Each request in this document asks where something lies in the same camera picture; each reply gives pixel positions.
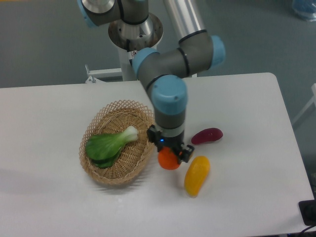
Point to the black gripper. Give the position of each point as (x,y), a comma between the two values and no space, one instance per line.
(176,144)

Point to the orange fruit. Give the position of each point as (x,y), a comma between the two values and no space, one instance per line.
(167,159)

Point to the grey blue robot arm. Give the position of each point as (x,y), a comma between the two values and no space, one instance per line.
(135,30)

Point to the woven wicker basket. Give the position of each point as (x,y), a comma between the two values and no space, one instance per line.
(116,117)

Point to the yellow mango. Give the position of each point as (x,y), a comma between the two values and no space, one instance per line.
(196,175)

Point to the purple sweet potato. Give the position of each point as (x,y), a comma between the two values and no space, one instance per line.
(207,135)

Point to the green bok choy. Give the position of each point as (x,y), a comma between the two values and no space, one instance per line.
(104,149)

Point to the black device at table edge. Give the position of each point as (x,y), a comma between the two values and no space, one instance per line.
(308,211)

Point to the white frame at right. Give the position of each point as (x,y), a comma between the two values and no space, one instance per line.
(306,110)

